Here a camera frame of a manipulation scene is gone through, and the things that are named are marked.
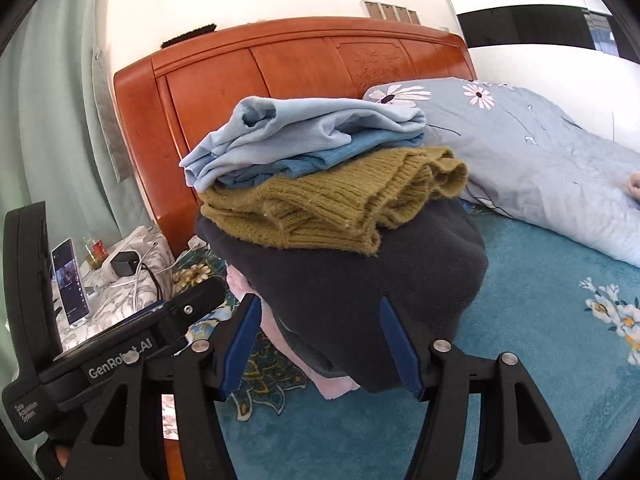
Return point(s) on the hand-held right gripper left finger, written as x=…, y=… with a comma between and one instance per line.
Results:
x=240, y=345

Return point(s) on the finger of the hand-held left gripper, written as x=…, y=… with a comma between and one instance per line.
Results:
x=195, y=302

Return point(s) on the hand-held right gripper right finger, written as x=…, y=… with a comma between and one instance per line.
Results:
x=400, y=345

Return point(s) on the dark grey fleece garment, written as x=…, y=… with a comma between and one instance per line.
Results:
x=350, y=280

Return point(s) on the light blue printed shirt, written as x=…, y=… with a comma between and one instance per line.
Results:
x=300, y=125

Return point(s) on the beige sweater with yellow print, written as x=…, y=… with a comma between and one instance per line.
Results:
x=635, y=182

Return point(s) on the smartphone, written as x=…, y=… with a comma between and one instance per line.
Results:
x=70, y=285

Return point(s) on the glass cup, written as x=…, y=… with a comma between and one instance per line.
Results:
x=92, y=257

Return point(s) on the white floral nightstand cloth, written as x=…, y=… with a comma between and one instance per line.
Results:
x=125, y=300

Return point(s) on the folded pink garment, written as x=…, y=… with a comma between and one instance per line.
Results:
x=335, y=386

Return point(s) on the white power strip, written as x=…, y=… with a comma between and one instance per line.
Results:
x=107, y=270

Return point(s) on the black power adapter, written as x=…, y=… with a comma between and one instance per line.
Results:
x=125, y=262

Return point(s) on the teal floral blanket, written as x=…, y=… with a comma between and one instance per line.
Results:
x=525, y=335

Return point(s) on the pale green curtain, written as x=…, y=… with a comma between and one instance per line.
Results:
x=55, y=135

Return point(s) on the olive knit sweater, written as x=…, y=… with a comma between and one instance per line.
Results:
x=325, y=200

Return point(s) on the grey hanging strip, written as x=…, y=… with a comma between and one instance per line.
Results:
x=110, y=125

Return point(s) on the folded blue garment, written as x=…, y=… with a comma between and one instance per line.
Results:
x=350, y=152

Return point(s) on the light blue floral quilt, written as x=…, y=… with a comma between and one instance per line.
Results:
x=525, y=160

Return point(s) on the orange wooden headboard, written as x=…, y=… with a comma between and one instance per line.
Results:
x=300, y=70

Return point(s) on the white and black wardrobe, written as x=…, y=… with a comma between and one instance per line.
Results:
x=550, y=75

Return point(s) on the wall switch panel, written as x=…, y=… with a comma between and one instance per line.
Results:
x=392, y=12

